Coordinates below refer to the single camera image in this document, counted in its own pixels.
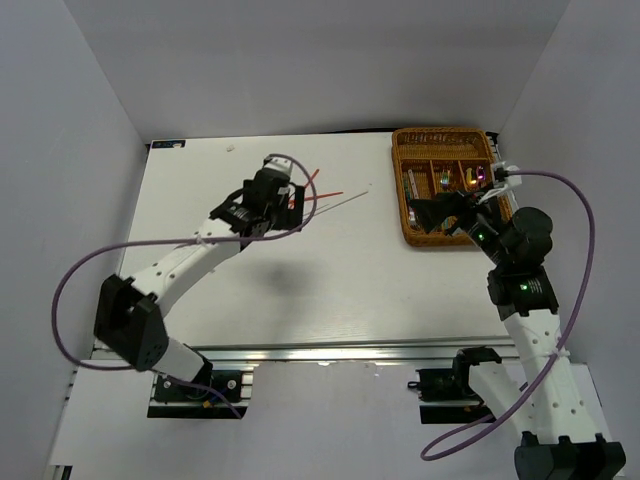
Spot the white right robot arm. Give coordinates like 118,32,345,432
411,192,626,479

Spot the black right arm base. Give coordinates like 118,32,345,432
407,368,495,425

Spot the gold ornate rainbow spoon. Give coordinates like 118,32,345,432
464,167,478,191

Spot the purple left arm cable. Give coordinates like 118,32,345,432
53,157,319,419

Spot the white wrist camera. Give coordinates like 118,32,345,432
479,162,522,204
263,155,294,178

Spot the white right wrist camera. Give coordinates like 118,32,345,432
479,162,522,204

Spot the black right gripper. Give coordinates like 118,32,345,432
408,182,512,268

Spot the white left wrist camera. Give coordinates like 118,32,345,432
263,155,294,178

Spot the purple iridescent spoon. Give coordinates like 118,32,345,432
476,165,487,189

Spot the blue table label sticker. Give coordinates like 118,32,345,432
150,139,186,149

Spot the woven wicker cutlery tray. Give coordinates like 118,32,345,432
391,127,497,247

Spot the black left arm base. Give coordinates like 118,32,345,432
147,366,253,420

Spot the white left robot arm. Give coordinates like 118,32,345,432
94,157,305,399

